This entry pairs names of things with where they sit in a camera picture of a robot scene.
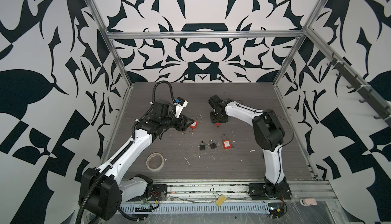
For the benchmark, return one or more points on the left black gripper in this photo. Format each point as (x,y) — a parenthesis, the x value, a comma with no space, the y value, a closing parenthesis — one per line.
(181,124)

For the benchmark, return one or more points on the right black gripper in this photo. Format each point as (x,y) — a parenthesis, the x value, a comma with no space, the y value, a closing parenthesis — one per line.
(212,119)

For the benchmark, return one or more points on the red padlock front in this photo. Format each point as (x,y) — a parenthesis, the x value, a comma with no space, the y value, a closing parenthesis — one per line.
(226,142)

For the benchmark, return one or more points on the red padlock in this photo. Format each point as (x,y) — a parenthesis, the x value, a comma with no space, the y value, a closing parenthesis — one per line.
(194,125)
(226,142)

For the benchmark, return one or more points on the small black padlock front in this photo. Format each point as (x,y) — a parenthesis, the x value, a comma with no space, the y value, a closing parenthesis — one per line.
(212,144)

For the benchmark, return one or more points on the small black padlock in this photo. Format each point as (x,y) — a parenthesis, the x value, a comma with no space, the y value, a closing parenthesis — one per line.
(212,144)
(202,146)

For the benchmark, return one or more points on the small black padlock back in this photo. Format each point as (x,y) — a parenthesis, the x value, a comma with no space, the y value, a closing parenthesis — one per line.
(202,146)

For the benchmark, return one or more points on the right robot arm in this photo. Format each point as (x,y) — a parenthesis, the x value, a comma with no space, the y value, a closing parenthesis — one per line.
(268,131)

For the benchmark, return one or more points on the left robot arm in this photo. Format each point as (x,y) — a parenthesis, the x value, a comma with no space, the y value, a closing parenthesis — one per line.
(102,189)

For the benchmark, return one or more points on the small electronics board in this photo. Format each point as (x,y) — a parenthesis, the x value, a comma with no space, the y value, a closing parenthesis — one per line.
(277,210)

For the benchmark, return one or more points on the pink white small object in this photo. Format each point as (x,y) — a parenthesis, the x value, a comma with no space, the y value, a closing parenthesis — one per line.
(308,202)

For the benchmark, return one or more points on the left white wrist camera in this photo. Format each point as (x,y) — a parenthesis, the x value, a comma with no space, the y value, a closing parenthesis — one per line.
(179,104)

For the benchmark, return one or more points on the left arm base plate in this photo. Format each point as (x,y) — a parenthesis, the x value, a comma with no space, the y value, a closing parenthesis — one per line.
(154,192)

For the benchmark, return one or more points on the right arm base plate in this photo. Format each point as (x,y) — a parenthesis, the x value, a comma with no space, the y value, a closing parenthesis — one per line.
(268,191)

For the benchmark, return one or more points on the white slotted cable duct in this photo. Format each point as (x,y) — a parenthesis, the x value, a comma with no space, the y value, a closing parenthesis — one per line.
(197,208)

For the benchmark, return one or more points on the black coat hook rail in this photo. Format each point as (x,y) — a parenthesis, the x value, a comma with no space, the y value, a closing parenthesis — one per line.
(363,88)

